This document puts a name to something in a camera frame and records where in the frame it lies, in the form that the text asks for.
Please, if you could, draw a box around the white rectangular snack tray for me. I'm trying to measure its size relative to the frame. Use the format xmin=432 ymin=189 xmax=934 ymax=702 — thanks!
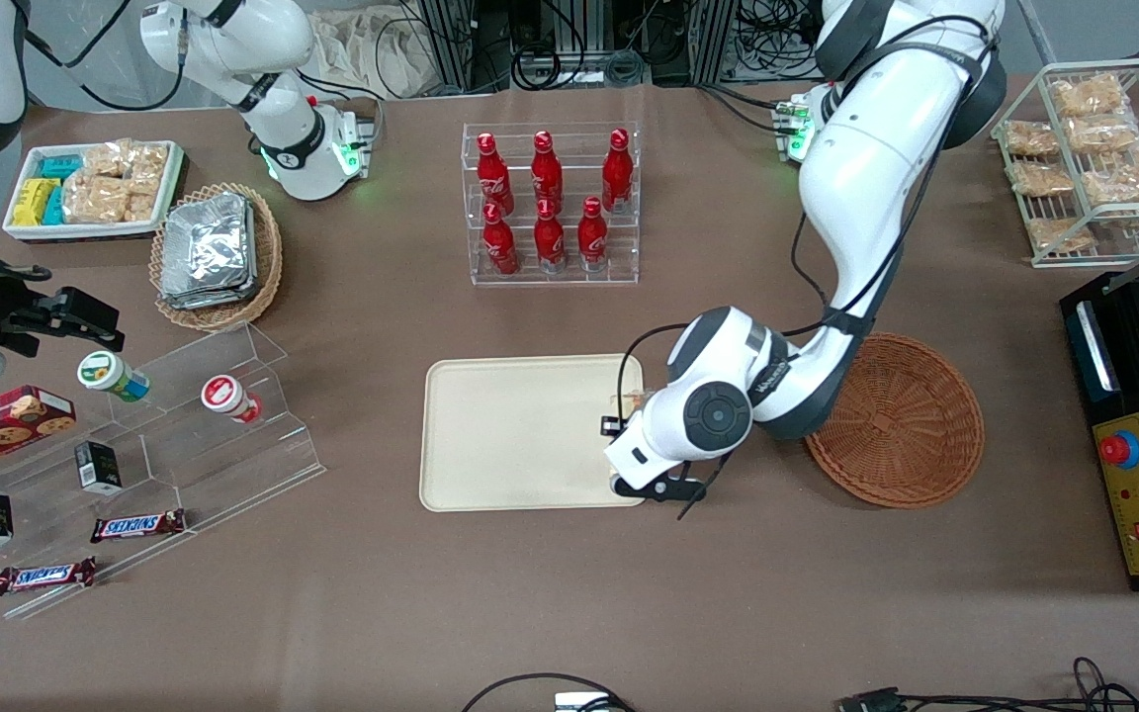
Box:
xmin=2 ymin=139 xmax=187 ymax=242

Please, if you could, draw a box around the beige plastic tray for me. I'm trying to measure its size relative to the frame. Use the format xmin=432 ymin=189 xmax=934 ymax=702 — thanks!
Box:
xmin=418 ymin=353 xmax=652 ymax=513

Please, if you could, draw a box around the light wicker basket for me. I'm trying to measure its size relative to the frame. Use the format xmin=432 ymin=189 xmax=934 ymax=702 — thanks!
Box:
xmin=148 ymin=182 xmax=285 ymax=333

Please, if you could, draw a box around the brown wicker basket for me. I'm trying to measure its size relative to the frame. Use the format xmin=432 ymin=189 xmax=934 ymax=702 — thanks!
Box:
xmin=803 ymin=332 xmax=987 ymax=510

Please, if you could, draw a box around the green lid cup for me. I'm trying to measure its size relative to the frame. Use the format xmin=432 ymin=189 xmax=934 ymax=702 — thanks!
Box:
xmin=75 ymin=349 xmax=151 ymax=403

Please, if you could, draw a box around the silver foil packet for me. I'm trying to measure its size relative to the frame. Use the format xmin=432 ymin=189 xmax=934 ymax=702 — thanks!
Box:
xmin=161 ymin=193 xmax=257 ymax=298
xmin=158 ymin=281 xmax=260 ymax=312

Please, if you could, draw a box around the yellow snack packet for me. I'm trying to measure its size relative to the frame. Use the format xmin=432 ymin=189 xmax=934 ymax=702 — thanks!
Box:
xmin=12 ymin=177 xmax=59 ymax=228

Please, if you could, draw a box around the red lid cup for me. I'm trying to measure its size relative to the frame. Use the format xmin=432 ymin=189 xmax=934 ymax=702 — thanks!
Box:
xmin=200 ymin=373 xmax=265 ymax=425

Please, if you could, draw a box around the clear acrylic bottle rack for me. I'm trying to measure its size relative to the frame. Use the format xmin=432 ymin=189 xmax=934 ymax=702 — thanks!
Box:
xmin=462 ymin=121 xmax=642 ymax=289

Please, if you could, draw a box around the clear acrylic stepped display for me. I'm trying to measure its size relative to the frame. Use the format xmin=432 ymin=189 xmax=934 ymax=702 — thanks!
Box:
xmin=0 ymin=320 xmax=327 ymax=622

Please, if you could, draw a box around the red cola bottle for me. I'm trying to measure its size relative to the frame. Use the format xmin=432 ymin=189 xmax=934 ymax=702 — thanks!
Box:
xmin=600 ymin=128 xmax=635 ymax=216
xmin=476 ymin=132 xmax=516 ymax=217
xmin=482 ymin=202 xmax=522 ymax=277
xmin=532 ymin=197 xmax=568 ymax=274
xmin=530 ymin=130 xmax=566 ymax=211
xmin=576 ymin=195 xmax=610 ymax=272

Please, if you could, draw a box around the Snickers chocolate bar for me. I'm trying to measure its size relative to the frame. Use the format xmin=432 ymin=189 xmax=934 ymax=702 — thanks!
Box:
xmin=89 ymin=507 xmax=188 ymax=545
xmin=0 ymin=556 xmax=98 ymax=597

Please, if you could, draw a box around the beige cloth bag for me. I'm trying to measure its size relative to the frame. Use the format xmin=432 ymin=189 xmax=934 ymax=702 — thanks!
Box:
xmin=310 ymin=6 xmax=434 ymax=101

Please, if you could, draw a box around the clear pastry snack bag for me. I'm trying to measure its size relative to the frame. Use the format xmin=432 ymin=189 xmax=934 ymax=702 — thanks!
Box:
xmin=1008 ymin=159 xmax=1076 ymax=198
xmin=1002 ymin=120 xmax=1061 ymax=158
xmin=1026 ymin=217 xmax=1095 ymax=254
xmin=1051 ymin=73 xmax=1130 ymax=119
xmin=1063 ymin=113 xmax=1139 ymax=155
xmin=1081 ymin=142 xmax=1139 ymax=210

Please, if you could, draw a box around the black yellow control box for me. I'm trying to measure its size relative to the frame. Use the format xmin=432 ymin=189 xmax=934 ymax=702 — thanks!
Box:
xmin=1058 ymin=271 xmax=1139 ymax=595

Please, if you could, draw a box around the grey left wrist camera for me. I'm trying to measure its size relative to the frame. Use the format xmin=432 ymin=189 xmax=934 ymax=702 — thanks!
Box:
xmin=611 ymin=472 xmax=708 ymax=504

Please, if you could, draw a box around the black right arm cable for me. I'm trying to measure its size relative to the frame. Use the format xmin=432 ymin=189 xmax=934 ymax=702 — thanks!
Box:
xmin=24 ymin=0 xmax=187 ymax=112

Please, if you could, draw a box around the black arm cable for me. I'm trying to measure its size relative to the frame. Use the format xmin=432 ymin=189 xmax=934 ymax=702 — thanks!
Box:
xmin=24 ymin=0 xmax=187 ymax=112
xmin=617 ymin=14 xmax=988 ymax=416

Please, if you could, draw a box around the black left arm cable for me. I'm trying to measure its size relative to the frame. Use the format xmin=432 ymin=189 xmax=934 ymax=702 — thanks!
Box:
xmin=617 ymin=14 xmax=988 ymax=416

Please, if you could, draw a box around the black looped cable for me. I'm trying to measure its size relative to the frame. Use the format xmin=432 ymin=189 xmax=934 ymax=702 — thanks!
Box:
xmin=460 ymin=671 xmax=642 ymax=712

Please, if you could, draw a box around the black cable connector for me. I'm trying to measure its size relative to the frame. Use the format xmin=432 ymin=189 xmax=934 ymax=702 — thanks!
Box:
xmin=836 ymin=686 xmax=909 ymax=712

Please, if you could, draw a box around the aluminium frame post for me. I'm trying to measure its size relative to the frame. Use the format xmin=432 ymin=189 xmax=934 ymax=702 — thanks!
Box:
xmin=419 ymin=0 xmax=478 ymax=96
xmin=686 ymin=0 xmax=741 ymax=86

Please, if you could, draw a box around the white wire rack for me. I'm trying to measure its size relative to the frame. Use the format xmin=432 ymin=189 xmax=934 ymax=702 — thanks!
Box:
xmin=991 ymin=58 xmax=1139 ymax=269

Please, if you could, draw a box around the black tangled cable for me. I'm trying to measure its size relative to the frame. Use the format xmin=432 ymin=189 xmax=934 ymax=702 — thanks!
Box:
xmin=901 ymin=656 xmax=1139 ymax=712

